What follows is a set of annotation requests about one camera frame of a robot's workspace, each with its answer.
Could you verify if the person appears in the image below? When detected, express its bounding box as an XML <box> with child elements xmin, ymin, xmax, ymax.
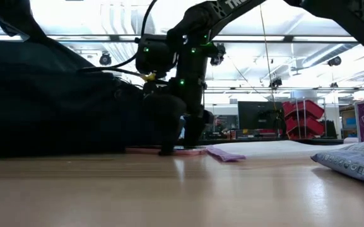
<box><xmin>213</xmin><ymin>115</ymin><xmax>230</xmax><ymax>133</ymax></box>

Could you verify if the black aluminium table frame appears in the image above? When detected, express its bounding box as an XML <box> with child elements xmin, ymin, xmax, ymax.
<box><xmin>200</xmin><ymin>137</ymin><xmax>359</xmax><ymax>146</ymax></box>

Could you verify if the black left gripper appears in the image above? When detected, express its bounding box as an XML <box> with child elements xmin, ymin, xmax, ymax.
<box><xmin>0</xmin><ymin>0</ymin><xmax>50</xmax><ymax>44</ymax></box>

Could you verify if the white mesh pouch purple trim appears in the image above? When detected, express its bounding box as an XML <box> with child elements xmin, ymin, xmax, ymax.
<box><xmin>206</xmin><ymin>140</ymin><xmax>356</xmax><ymax>163</ymax></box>

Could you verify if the blue tissue packet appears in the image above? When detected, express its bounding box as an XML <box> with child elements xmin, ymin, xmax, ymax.
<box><xmin>310</xmin><ymin>141</ymin><xmax>364</xmax><ymax>187</ymax></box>

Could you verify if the overhead light bar beam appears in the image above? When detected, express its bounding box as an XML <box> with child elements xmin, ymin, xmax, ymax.
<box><xmin>0</xmin><ymin>33</ymin><xmax>359</xmax><ymax>44</ymax></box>

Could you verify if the red storage bins rack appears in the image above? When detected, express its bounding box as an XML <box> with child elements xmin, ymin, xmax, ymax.
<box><xmin>281</xmin><ymin>100</ymin><xmax>325</xmax><ymax>140</ymax></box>

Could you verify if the dark blue backpack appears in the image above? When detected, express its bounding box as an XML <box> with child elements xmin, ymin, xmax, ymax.
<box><xmin>0</xmin><ymin>40</ymin><xmax>170</xmax><ymax>158</ymax></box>

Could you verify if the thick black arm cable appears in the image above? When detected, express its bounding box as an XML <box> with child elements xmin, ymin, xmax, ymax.
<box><xmin>77</xmin><ymin>0</ymin><xmax>159</xmax><ymax>74</ymax></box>

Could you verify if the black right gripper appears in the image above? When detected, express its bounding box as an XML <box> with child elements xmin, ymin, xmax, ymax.
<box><xmin>143</xmin><ymin>78</ymin><xmax>216</xmax><ymax>157</ymax></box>

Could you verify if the black monitor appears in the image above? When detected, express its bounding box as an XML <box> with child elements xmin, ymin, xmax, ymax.
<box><xmin>237</xmin><ymin>100</ymin><xmax>285</xmax><ymax>131</ymax></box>

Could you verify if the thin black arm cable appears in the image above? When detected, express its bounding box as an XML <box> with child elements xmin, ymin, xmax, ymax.
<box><xmin>99</xmin><ymin>67</ymin><xmax>170</xmax><ymax>86</ymax></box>

